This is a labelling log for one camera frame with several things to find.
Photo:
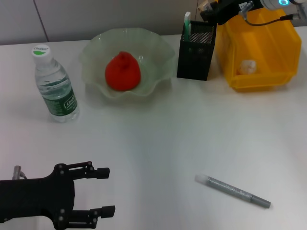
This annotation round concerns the yellow plastic storage bin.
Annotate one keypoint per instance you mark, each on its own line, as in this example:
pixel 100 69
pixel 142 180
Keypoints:
pixel 259 48

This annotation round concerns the clear green-label water bottle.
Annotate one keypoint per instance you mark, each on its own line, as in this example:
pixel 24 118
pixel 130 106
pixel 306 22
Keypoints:
pixel 57 95

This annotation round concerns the pale green wavy glass bowl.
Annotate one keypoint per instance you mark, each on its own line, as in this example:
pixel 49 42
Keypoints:
pixel 96 57

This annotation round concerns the black mesh pen holder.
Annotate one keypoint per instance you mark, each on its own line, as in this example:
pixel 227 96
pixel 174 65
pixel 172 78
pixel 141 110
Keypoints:
pixel 194 60

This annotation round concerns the mint green pen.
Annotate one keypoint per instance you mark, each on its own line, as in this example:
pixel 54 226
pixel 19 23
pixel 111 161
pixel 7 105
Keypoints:
pixel 187 26

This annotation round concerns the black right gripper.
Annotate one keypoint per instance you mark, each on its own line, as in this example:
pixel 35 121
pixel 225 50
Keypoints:
pixel 237 7

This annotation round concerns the orange knitted toy fruit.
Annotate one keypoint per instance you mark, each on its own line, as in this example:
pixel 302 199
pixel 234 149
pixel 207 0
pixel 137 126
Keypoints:
pixel 123 74

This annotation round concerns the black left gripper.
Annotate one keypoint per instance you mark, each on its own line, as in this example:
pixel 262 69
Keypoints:
pixel 36 198

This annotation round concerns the white paper ball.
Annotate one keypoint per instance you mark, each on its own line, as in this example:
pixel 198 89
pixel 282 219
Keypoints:
pixel 247 67

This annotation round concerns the grey marker pen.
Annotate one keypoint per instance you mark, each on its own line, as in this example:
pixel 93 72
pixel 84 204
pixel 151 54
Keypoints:
pixel 230 190

